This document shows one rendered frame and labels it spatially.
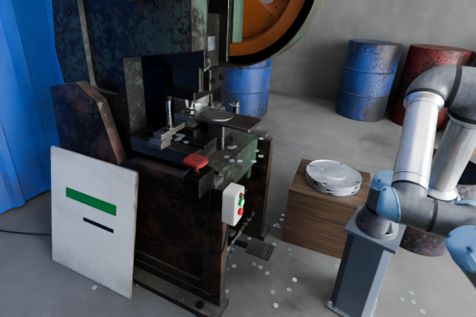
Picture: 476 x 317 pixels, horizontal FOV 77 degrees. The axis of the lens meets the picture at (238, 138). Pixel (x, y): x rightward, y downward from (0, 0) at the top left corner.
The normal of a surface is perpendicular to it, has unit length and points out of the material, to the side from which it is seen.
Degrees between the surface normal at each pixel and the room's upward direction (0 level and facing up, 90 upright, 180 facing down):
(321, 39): 90
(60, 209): 78
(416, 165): 36
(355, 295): 90
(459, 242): 45
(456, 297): 0
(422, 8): 90
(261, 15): 90
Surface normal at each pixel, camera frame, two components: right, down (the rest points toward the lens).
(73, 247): -0.39, 0.17
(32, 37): 0.90, 0.22
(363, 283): -0.61, 0.30
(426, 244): -0.29, 0.42
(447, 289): 0.05, -0.91
